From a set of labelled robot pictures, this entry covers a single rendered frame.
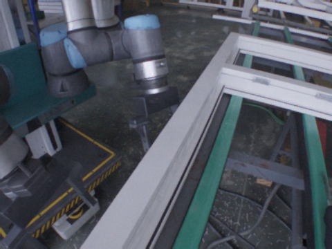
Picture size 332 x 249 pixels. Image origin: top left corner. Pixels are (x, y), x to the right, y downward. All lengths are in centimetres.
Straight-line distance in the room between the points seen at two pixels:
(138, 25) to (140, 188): 40
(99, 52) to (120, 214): 47
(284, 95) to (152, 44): 41
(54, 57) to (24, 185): 67
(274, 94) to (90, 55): 54
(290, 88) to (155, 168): 49
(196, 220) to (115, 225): 14
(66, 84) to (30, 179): 67
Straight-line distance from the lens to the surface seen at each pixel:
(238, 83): 71
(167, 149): 37
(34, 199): 44
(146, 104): 58
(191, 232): 37
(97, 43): 66
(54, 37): 92
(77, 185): 49
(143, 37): 59
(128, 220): 30
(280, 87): 71
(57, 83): 99
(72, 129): 147
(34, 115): 93
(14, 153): 39
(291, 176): 56
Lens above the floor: 119
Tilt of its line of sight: 38 degrees down
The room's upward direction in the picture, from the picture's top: 3 degrees clockwise
